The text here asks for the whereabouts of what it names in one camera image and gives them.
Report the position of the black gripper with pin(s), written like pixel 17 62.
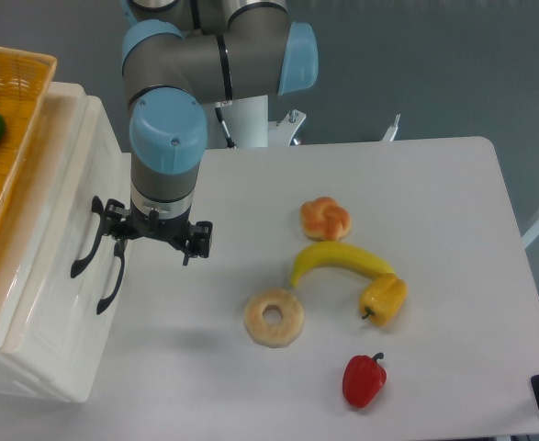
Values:
pixel 123 225

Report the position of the black top drawer handle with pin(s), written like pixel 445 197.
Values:
pixel 79 265

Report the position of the black drawer handle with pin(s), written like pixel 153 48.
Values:
pixel 114 281
pixel 79 265

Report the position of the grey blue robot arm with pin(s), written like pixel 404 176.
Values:
pixel 176 58

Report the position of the white drawer cabinet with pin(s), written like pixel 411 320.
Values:
pixel 26 221

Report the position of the beige donut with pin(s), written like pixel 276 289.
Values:
pixel 274 318

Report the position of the yellow banana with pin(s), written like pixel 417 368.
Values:
pixel 347 256

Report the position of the knotted bread roll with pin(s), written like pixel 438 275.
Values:
pixel 324 219

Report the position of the yellow woven basket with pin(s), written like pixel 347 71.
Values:
pixel 25 77

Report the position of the yellow bell pepper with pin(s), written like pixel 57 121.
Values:
pixel 382 299

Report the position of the red bell pepper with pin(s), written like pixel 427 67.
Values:
pixel 363 378

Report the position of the black bottom drawer handle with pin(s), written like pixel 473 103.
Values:
pixel 114 281

